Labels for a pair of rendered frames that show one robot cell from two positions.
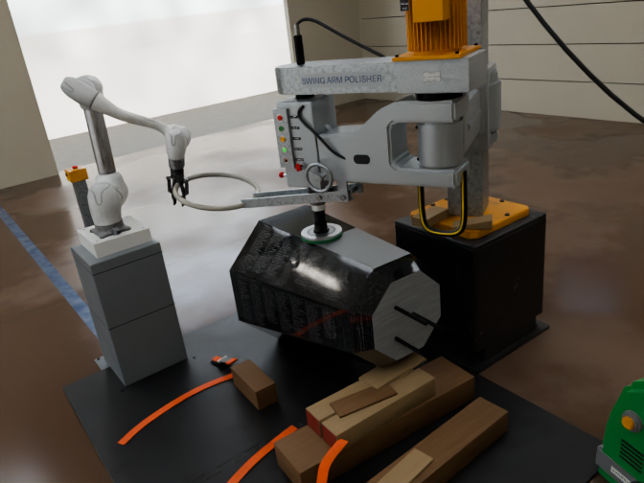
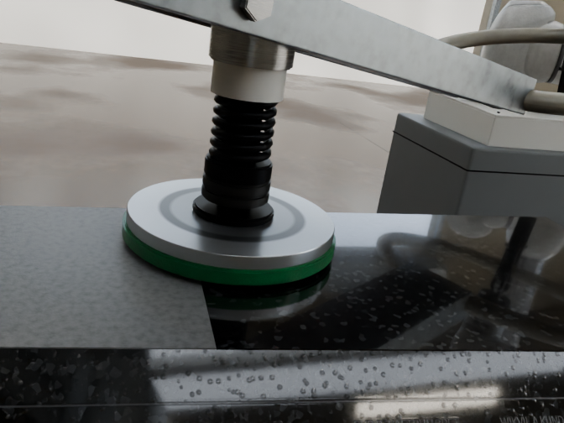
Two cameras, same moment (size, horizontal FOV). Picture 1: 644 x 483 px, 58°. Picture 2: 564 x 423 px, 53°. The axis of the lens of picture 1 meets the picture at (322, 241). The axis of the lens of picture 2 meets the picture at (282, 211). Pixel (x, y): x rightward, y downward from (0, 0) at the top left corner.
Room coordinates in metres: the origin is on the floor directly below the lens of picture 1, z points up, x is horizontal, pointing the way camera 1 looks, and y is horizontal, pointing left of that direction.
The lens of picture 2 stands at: (2.99, -0.52, 1.06)
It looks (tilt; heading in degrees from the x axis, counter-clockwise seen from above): 20 degrees down; 104
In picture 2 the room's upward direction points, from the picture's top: 9 degrees clockwise
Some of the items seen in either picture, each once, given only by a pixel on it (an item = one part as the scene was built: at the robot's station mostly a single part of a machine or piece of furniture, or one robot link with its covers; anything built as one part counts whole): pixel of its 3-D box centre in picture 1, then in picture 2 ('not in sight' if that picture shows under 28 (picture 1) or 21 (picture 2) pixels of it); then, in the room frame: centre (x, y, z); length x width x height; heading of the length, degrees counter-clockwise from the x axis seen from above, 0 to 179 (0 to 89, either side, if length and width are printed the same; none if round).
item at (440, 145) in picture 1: (440, 141); not in sight; (2.45, -0.56, 1.34); 0.19 x 0.19 x 0.20
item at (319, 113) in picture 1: (324, 143); not in sight; (2.77, -0.07, 1.32); 0.36 x 0.22 x 0.45; 57
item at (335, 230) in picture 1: (321, 231); (232, 216); (2.81, 0.00, 0.85); 0.21 x 0.21 x 0.01
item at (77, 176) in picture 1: (95, 240); not in sight; (3.95, 1.62, 0.54); 0.20 x 0.20 x 1.09; 34
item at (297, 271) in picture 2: (321, 232); (232, 220); (2.81, 0.00, 0.85); 0.22 x 0.22 x 0.04
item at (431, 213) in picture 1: (429, 217); not in sight; (2.94, -0.60, 0.81); 0.20 x 0.10 x 0.05; 132
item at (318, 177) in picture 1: (322, 175); not in sight; (2.64, -0.04, 1.20); 0.15 x 0.10 x 0.15; 57
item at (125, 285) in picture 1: (130, 305); (456, 257); (3.13, 1.19, 0.40); 0.50 x 0.50 x 0.80; 34
